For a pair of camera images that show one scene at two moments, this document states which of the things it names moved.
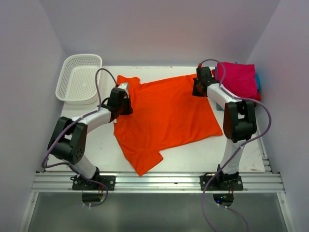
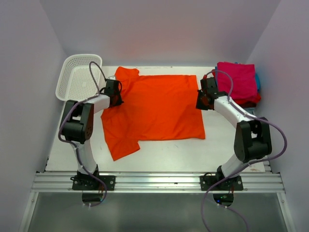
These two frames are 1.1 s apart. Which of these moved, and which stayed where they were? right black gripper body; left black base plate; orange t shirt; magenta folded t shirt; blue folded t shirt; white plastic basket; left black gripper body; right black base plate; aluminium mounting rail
Moved: orange t shirt; right black gripper body; left black gripper body
Stayed: blue folded t shirt; aluminium mounting rail; right black base plate; left black base plate; white plastic basket; magenta folded t shirt
